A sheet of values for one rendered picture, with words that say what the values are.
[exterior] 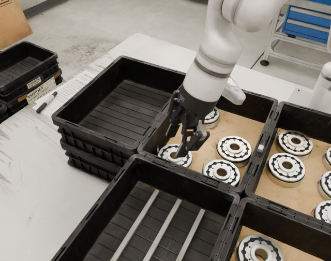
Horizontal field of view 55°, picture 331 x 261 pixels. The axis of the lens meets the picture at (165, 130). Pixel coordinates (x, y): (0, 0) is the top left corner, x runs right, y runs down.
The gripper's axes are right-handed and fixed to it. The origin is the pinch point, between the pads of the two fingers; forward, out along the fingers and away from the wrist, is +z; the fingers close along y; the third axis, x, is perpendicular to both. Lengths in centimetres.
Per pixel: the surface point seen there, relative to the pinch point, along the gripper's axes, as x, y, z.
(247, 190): 18.8, 9.3, 8.0
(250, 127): 40.1, -17.6, 12.8
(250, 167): 24.0, 2.4, 8.1
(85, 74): 1, -85, 42
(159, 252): -0.5, 12.9, 24.8
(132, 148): -2.3, -13.1, 16.0
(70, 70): 18, -200, 116
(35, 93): -18, -113, 77
